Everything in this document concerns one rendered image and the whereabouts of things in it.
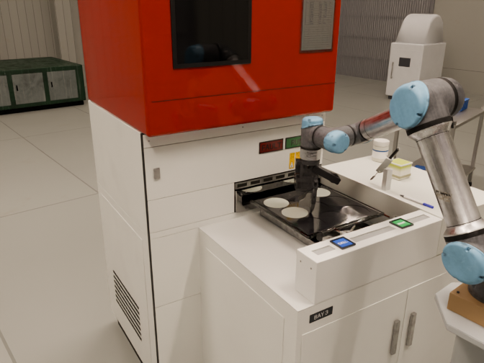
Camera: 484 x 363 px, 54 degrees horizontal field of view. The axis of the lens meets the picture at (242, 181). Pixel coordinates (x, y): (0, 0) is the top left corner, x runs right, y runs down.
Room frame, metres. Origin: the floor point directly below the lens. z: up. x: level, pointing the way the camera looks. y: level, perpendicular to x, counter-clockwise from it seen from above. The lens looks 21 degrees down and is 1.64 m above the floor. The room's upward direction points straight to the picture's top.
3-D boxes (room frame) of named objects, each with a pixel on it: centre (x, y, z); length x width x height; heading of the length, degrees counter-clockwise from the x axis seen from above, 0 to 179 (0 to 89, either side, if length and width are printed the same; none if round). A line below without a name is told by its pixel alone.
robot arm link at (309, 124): (1.62, -0.25, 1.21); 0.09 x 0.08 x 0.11; 32
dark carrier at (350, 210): (1.68, -0.29, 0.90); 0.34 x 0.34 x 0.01; 32
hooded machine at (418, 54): (8.63, -3.09, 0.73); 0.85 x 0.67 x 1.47; 127
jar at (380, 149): (2.07, -0.63, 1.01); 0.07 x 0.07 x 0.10
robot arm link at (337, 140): (1.55, -0.31, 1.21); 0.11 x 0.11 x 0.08; 32
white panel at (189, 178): (1.77, 0.00, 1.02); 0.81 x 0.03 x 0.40; 122
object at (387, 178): (1.72, -0.55, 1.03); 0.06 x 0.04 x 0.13; 32
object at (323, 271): (1.34, -0.42, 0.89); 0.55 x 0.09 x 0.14; 122
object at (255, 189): (1.85, -0.16, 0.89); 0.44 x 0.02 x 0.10; 122
